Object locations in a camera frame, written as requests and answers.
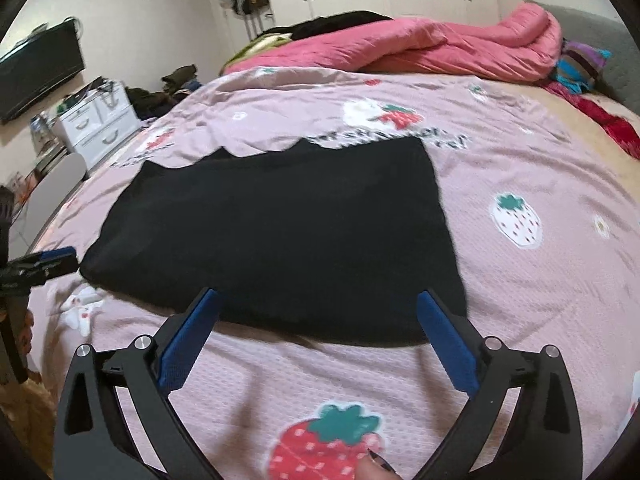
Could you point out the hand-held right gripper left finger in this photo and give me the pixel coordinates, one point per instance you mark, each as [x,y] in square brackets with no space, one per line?
[187,342]

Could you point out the person's left hand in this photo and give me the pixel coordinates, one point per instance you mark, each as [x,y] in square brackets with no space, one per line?
[27,335]

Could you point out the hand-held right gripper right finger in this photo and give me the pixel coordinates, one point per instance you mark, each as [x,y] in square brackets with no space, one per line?
[450,342]

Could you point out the person's left forearm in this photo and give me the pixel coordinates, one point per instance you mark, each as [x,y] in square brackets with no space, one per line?
[25,420]

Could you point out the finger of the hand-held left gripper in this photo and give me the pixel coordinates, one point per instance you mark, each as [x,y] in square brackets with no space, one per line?
[55,259]

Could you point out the white drawer cabinet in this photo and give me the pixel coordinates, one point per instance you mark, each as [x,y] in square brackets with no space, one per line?
[95,125]

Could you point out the pink quilt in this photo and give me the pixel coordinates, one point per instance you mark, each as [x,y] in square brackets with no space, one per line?
[400,45]

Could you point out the grey chair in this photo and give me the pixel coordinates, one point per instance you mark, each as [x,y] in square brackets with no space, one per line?
[60,185]

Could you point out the black sweater with orange patches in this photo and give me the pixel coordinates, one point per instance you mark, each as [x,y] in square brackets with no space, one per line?
[275,235]

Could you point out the black cloth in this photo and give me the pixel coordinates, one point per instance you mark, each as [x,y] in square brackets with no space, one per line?
[340,22]

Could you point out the tan bed sheet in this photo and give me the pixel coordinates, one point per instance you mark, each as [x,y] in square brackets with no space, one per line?
[565,115]

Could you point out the person's right hand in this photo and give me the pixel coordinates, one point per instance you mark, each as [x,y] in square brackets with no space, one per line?
[372,467]

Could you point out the pink strawberry print bed sheet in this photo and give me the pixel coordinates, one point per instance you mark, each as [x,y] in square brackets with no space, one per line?
[525,285]

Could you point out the black television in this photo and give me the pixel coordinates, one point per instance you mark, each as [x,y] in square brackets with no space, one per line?
[35,75]

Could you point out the colourful striped cloth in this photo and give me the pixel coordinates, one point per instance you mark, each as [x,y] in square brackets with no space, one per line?
[575,67]

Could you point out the grey padded headboard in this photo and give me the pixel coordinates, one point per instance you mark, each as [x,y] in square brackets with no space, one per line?
[600,30]

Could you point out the green blanket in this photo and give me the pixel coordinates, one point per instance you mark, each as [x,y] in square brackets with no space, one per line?
[265,42]

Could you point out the pile of dark clothes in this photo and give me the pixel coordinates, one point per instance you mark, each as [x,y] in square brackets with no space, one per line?
[175,80]

